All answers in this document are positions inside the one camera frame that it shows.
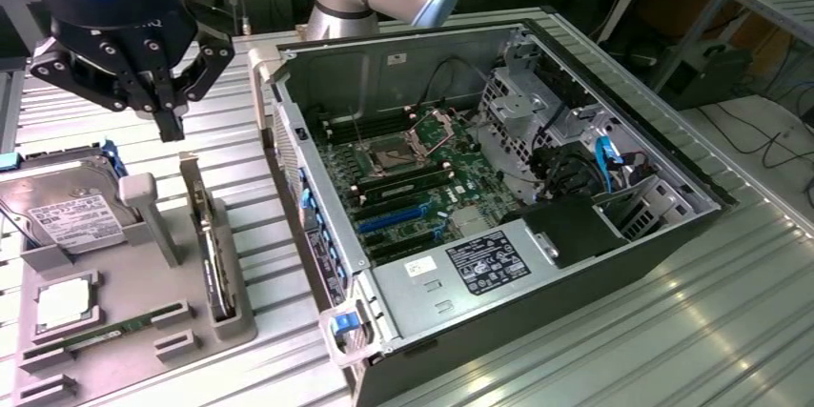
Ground black graphics card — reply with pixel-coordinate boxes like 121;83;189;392
177;151;241;325

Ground blue disk caddy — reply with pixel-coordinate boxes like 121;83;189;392
0;138;133;184

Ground black RAM slot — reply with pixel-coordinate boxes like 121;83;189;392
321;109;413;130
324;118;416;139

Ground silver hard disk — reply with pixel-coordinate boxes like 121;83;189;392
0;157;145;255

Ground CPU socket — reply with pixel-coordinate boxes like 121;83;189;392
362;137;422;175

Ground metal socket cover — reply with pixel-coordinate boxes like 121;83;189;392
406;109;464;149

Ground installed green RAM stick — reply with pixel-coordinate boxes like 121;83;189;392
357;171;449;203

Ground blue expansion slot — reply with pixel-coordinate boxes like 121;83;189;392
357;206;426;234

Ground grey parts rack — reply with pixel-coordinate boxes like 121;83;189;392
11;172;259;407

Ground green motherboard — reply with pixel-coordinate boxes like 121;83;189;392
314;104;530;268

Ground silver CPU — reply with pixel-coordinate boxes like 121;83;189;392
35;278;95;333

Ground silver disk bay cage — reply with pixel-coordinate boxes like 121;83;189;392
476;66;574;160

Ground black expansion slot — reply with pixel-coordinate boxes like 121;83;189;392
368;231;438;260

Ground small silver chipset heatsink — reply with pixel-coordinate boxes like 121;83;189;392
452;209;489;233

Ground silver power supply unit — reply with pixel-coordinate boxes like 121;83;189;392
370;218;562;340

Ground black plastic shroud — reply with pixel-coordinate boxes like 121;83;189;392
500;196;632;270

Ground open black PC case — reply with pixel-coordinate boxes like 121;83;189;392
246;17;744;407

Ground black box on floor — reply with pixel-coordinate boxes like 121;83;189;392
661;42;756;111

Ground dark metal frame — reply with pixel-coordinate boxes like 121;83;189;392
0;71;29;152

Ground black looped wire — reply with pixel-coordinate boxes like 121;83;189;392
424;57;493;109

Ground black wire bundle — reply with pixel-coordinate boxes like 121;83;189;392
530;147;601;201

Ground blue SATA wire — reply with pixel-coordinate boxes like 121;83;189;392
594;134;622;196

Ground thin coloured wire bundle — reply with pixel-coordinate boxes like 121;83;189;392
617;150;658;175

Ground black cable on white table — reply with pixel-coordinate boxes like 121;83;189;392
696;104;814;174

